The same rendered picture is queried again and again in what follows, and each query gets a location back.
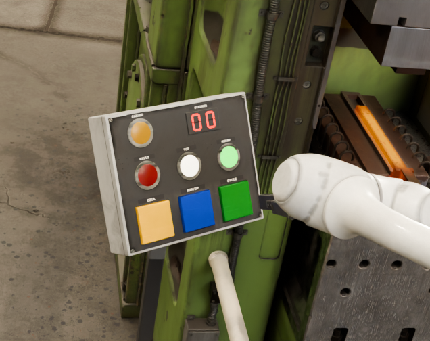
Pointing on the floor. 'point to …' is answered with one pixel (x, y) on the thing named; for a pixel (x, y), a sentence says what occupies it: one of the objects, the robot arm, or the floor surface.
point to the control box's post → (150, 293)
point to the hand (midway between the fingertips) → (272, 201)
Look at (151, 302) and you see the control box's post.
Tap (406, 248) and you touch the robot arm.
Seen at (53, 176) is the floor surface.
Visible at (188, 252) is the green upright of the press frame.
